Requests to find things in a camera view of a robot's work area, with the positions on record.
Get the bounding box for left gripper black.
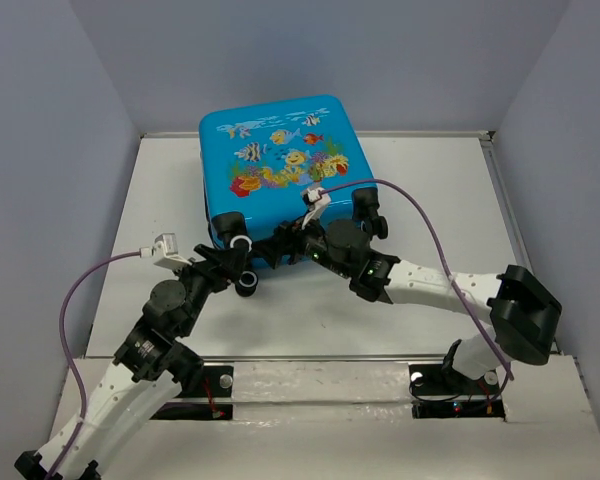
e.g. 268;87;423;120
170;243;250;336

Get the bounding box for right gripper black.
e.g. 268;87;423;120
252;207;353;279

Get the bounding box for blue hard-shell suitcase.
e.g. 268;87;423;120
197;93;391;299

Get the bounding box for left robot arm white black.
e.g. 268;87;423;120
14;234;251;479

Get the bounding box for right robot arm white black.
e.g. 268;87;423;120
253;219;562;392

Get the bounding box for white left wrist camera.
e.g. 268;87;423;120
139;233;192;272

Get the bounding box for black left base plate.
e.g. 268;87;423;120
151;364;234;421

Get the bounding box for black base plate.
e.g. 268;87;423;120
408;363;506;420
151;364;234;421

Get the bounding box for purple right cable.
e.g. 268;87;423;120
301;179;515;401

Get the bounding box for purple cable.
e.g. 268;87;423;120
44;249;156;476
301;179;515;401

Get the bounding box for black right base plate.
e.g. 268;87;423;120
408;363;506;420

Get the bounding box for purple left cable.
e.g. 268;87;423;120
44;249;156;476

